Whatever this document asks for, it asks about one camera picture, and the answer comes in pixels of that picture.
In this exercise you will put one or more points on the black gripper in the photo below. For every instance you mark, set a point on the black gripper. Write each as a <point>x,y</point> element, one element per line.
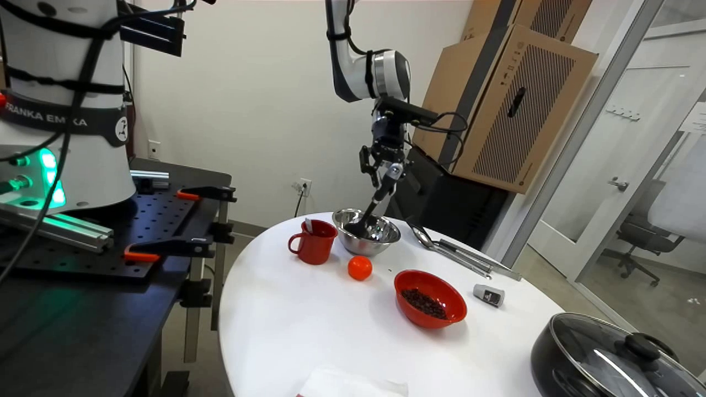
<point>387,144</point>

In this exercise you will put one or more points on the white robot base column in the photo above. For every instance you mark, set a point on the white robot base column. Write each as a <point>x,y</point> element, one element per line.
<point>67,73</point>

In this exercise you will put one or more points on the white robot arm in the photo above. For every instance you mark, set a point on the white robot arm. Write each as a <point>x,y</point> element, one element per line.
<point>353,73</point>

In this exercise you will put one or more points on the silver metal bowl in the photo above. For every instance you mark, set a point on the silver metal bowl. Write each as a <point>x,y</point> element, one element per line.
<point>383,238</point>

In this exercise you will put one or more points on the red bowl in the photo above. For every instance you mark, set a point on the red bowl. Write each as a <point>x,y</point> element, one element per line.
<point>449,311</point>

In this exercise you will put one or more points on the black drawer cabinet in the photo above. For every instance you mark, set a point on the black drawer cabinet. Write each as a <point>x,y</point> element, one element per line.
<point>455,206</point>

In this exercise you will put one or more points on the small metal teaspoon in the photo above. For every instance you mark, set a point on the small metal teaspoon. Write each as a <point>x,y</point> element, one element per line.
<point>310,226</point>

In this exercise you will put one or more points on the small orange ball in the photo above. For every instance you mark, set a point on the small orange ball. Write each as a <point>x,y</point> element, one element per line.
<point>361,267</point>

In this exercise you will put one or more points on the red mug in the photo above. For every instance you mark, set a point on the red mug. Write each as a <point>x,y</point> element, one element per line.
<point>316,249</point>

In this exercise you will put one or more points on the silver metal tongs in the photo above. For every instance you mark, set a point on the silver metal tongs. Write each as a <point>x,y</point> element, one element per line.
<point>464,256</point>

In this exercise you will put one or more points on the dark beans pile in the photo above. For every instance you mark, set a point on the dark beans pile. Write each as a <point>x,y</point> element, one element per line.
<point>423,303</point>

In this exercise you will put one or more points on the small grey metal gadget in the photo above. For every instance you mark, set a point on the small grey metal gadget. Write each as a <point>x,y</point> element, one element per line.
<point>487,295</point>

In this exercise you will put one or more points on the large cardboard box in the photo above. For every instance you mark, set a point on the large cardboard box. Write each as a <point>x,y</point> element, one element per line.
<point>537,111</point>

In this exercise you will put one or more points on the white towel red stripes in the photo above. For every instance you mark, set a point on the white towel red stripes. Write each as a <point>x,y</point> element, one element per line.
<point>353,383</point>

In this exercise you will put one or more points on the white door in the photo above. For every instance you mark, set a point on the white door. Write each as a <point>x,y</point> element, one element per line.
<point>610,145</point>

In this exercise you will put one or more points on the office chair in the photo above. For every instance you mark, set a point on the office chair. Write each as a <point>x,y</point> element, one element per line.
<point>646,233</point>

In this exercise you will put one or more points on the black mounted device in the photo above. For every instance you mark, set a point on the black mounted device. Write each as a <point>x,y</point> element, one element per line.
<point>155,33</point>

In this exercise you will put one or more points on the black pot glass lid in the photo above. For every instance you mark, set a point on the black pot glass lid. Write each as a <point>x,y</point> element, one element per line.
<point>588,367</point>

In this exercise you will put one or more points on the black perforated robot table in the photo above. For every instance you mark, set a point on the black perforated robot table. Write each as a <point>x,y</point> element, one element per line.
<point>73,330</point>

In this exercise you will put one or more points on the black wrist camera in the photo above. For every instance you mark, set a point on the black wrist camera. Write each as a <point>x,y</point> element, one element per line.
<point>409,111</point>

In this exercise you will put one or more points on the white wall outlet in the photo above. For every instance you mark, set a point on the white wall outlet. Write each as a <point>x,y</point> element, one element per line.
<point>304,185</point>

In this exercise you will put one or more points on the aluminium rail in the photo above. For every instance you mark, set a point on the aluminium rail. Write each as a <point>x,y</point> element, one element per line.
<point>57,228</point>

